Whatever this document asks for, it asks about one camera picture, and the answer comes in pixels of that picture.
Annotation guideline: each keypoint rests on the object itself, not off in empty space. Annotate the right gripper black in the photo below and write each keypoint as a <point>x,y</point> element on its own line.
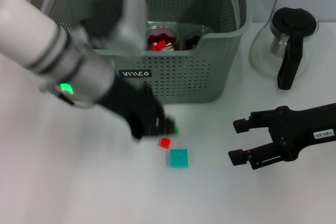
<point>302,129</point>

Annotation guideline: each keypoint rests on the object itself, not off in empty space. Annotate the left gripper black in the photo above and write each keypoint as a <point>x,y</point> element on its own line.
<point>131,106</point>

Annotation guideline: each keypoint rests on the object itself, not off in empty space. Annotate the small green toy brick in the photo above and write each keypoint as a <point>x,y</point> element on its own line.
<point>175,129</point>

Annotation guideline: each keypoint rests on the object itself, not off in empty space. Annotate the small red toy brick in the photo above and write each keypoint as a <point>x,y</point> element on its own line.
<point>165,143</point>

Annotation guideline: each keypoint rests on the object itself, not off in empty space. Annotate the teal square brick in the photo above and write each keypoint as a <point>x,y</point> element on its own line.
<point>179,158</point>

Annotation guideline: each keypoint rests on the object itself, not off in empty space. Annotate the orange-red sloped toy brick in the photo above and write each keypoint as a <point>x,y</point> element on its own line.
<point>158,46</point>

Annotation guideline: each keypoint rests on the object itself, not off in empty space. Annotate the glass teacup black base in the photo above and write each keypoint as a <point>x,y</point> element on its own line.
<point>178,40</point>
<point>193,41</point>

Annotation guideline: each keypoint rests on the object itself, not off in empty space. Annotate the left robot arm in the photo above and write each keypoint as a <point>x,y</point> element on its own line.
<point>39,40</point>

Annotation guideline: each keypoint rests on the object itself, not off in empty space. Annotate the grey-green perforated storage basket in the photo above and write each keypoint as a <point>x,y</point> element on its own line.
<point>183,77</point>

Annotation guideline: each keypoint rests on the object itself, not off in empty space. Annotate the glass teapot black lid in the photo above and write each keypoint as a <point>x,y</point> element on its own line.
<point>291,22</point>

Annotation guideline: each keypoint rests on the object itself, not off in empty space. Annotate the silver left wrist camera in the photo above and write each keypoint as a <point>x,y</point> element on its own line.
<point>126,19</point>

